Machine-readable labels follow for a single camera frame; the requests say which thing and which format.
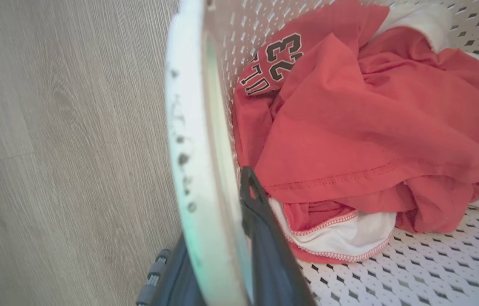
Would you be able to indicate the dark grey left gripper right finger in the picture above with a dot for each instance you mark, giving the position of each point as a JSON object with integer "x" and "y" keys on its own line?
{"x": 271, "y": 263}

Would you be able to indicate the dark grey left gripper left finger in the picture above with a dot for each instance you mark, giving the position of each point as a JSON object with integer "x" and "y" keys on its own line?
{"x": 170, "y": 280}

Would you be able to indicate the white perforated plastic laundry basket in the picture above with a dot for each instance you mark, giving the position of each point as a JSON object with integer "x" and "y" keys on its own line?
{"x": 205, "y": 148}

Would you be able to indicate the red jersey with number 23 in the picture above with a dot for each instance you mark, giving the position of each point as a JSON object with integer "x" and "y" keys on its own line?
{"x": 363, "y": 127}

